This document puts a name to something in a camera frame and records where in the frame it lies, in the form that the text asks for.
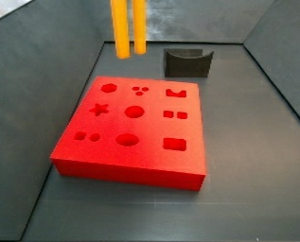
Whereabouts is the yellow square-circle peg object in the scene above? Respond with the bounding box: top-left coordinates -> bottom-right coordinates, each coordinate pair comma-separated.
110,0 -> 148,59

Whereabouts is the red fixture block with holes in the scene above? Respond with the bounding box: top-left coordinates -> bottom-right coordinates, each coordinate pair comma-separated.
51,77 -> 207,191

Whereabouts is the black curved regrasp stand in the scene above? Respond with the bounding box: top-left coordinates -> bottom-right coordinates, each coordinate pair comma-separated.
164,48 -> 215,78

